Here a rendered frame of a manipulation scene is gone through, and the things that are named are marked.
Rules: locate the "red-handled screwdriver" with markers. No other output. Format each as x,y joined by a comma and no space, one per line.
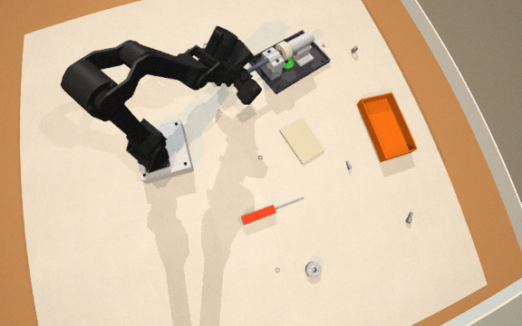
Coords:
264,212

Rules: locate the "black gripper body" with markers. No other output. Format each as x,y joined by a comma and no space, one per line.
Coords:
247,89

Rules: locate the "orange rectangular tray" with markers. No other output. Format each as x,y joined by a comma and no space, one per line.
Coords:
386,125

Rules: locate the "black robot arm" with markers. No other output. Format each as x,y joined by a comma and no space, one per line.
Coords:
104,99

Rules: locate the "grey metal shaft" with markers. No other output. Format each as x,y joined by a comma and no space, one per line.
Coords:
256,66

